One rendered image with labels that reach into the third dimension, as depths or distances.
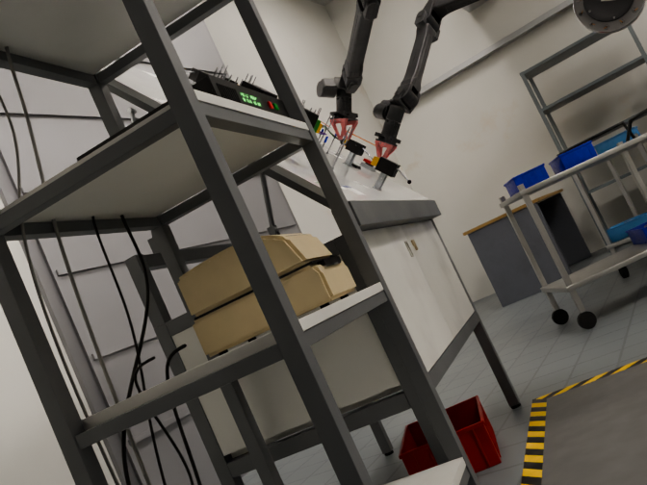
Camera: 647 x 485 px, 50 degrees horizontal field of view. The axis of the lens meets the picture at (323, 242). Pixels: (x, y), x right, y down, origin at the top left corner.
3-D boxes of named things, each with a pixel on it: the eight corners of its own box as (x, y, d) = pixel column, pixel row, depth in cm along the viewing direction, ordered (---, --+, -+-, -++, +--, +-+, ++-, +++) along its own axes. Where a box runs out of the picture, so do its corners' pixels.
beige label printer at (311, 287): (360, 291, 153) (323, 211, 155) (336, 301, 132) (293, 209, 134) (245, 344, 161) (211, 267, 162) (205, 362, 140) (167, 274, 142)
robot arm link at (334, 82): (360, 85, 244) (354, 65, 248) (330, 82, 240) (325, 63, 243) (348, 106, 254) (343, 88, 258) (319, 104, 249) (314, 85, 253)
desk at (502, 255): (595, 254, 704) (562, 188, 710) (577, 277, 581) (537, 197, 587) (530, 281, 737) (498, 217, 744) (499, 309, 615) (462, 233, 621)
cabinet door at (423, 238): (477, 310, 269) (432, 218, 272) (456, 336, 217) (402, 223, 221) (470, 313, 270) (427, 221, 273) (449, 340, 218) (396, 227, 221)
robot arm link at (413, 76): (427, 7, 260) (443, 27, 267) (415, 12, 264) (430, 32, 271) (403, 91, 240) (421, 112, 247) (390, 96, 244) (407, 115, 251)
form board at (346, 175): (342, 207, 165) (345, 200, 165) (27, 40, 192) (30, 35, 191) (429, 203, 277) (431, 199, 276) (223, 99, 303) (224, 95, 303)
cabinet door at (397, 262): (454, 337, 217) (401, 224, 221) (422, 380, 165) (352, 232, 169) (449, 340, 218) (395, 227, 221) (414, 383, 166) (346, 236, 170)
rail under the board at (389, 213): (441, 214, 275) (434, 199, 276) (361, 224, 164) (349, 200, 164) (428, 220, 277) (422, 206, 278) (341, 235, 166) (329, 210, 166)
